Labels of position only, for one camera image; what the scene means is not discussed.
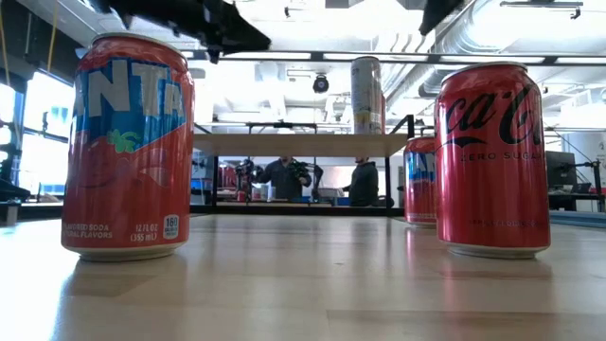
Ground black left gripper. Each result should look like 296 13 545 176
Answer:
108 0 274 65

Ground white Celsius can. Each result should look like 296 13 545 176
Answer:
350 55 383 135

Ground red Coke Zero can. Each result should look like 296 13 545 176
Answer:
434 61 552 260

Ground person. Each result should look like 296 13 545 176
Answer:
341 157 380 208
258 155 313 201

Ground black computer monitor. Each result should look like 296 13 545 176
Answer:
544 150 579 189

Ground black overhead frame bar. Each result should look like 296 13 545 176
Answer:
179 49 606 66

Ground wooden shelf black wire legs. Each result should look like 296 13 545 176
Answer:
192 114 416 212

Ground black aluminium table frame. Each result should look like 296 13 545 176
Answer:
188 202 408 218

